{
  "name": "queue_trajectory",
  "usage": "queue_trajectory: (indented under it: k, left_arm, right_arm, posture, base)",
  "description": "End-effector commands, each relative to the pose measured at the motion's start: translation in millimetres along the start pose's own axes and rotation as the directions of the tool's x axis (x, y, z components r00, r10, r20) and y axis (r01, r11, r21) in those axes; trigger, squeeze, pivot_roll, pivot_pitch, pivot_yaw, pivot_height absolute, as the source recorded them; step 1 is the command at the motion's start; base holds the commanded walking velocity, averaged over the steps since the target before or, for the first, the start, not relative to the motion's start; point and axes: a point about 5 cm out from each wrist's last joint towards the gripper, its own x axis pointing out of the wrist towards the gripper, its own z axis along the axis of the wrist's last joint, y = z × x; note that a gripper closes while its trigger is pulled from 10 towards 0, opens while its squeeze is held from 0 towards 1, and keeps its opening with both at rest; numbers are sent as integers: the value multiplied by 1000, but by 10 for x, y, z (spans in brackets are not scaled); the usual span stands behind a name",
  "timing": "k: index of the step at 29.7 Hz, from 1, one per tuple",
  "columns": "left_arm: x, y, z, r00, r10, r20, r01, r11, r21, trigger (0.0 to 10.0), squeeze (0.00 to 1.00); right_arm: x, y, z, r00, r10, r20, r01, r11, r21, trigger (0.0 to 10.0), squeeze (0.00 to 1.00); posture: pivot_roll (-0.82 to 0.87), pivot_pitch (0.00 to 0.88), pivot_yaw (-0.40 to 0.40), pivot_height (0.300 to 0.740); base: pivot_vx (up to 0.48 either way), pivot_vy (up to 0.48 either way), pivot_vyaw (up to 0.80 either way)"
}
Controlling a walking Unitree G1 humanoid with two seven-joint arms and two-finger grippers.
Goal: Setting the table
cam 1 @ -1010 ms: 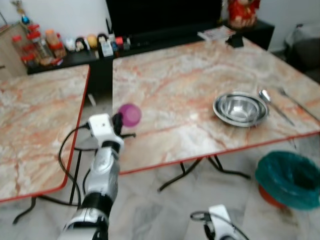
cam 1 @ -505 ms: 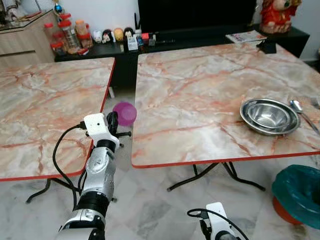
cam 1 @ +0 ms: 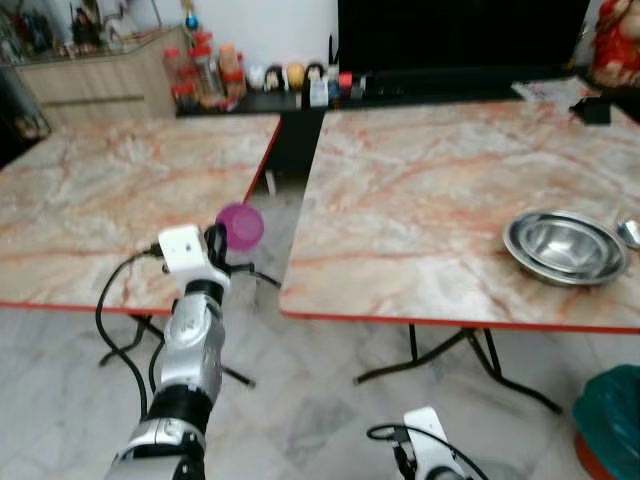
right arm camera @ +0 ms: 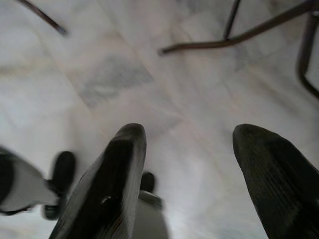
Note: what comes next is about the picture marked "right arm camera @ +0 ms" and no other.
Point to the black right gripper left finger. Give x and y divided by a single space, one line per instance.
112 184

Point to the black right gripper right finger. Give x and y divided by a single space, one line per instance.
279 184

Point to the grey black right robot leg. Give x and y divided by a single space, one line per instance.
152 214

